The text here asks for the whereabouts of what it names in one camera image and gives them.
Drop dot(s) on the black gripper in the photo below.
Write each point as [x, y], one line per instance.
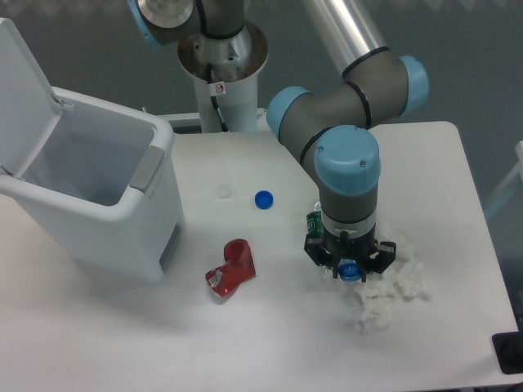
[353, 241]

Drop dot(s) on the clear plastic bottle blue cap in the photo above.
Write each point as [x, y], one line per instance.
[348, 270]

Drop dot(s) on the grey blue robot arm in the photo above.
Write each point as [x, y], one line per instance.
[328, 135]

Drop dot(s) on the crushed red can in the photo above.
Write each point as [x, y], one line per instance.
[238, 268]

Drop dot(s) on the white bottle cap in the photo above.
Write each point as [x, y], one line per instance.
[223, 191]

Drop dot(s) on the white trash can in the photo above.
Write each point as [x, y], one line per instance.
[96, 176]

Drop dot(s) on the white trash can lid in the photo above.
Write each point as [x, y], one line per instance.
[22, 98]

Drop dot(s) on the crumpled white tissue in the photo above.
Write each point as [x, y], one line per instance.
[404, 280]

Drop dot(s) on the black device at edge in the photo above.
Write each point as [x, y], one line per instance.
[508, 349]

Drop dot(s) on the white frame at right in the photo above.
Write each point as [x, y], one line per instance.
[507, 188]

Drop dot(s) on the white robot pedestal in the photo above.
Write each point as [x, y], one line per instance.
[224, 74]

